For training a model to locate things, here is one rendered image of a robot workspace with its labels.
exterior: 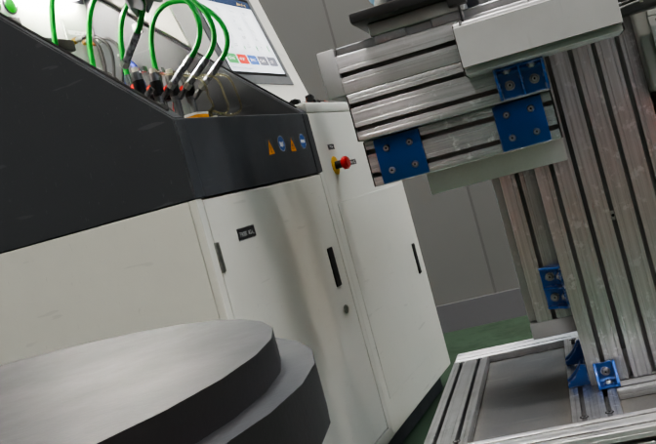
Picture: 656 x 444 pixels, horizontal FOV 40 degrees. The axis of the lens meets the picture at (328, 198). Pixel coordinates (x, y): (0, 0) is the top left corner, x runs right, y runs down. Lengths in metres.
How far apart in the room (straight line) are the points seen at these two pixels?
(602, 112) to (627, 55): 0.12
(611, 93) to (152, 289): 0.97
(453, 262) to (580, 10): 2.56
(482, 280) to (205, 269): 2.39
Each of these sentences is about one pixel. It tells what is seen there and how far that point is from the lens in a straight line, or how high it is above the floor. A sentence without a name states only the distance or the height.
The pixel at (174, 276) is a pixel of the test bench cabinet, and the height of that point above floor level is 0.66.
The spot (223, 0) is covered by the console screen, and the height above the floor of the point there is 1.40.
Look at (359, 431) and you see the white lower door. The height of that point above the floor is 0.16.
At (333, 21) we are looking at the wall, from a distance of 4.08.
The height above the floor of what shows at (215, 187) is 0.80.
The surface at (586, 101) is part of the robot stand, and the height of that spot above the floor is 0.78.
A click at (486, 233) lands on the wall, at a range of 3.98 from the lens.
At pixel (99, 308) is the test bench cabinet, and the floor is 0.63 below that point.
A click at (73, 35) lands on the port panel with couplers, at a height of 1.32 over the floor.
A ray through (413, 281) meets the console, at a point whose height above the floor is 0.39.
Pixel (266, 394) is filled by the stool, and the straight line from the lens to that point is 0.31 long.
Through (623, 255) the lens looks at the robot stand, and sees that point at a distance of 1.89.
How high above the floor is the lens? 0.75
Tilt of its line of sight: 1 degrees down
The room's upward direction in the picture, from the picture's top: 15 degrees counter-clockwise
